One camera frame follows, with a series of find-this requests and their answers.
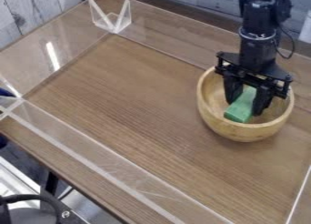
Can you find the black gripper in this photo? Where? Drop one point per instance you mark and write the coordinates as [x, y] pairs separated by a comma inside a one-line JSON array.
[[252, 67]]

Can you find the green rectangular block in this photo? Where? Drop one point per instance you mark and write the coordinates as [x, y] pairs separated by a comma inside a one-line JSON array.
[[238, 112]]

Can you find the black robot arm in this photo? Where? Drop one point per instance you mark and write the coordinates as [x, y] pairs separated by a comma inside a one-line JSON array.
[[263, 16]]

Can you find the brown wooden bowl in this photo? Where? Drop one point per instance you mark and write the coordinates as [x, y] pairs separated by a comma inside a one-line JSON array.
[[211, 105]]

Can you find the black table leg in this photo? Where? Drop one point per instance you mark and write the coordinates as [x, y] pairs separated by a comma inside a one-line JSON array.
[[52, 183]]

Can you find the clear acrylic tray wall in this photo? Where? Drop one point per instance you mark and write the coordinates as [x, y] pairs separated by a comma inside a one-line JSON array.
[[103, 110]]

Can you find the clear acrylic corner bracket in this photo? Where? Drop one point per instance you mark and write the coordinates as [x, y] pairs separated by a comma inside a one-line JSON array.
[[111, 22]]

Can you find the black metal table bracket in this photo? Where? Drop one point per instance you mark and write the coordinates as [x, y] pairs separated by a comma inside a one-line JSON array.
[[70, 217]]

